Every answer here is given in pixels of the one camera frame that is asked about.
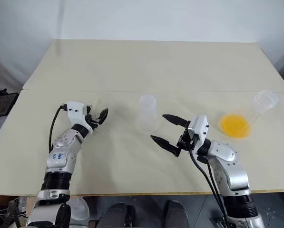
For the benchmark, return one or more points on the clear plastic cup centre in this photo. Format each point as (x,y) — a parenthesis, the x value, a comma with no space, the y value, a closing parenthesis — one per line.
(147,114)

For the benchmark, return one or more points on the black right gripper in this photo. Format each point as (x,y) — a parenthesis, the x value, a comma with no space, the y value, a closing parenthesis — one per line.
(185,140)

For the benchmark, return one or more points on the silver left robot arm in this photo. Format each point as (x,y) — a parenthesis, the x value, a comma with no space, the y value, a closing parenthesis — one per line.
(61,147)

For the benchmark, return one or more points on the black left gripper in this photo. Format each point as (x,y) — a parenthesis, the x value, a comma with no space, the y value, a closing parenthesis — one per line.
(91,120)

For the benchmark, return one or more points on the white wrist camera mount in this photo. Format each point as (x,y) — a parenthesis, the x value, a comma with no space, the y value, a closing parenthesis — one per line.
(200,126)
(76,114)

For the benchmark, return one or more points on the dark rounded shape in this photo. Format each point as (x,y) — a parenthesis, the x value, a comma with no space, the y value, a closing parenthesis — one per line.
(177,215)
(118,215)

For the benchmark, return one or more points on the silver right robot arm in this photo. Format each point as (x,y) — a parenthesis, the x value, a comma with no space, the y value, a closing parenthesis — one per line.
(227,154)

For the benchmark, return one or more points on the black mesh stand base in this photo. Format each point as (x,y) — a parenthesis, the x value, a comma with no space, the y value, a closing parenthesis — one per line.
(1,102)

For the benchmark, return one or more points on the clear plastic container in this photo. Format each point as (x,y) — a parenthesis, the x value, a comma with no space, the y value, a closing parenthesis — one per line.
(78,209)

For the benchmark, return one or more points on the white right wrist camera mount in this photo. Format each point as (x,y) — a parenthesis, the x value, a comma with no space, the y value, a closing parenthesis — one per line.
(200,126)

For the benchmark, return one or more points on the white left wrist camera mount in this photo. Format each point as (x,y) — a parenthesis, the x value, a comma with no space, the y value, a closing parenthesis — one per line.
(76,114)

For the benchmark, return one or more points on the clear cup with orange liquid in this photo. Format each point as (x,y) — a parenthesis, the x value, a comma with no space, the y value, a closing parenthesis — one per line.
(237,124)

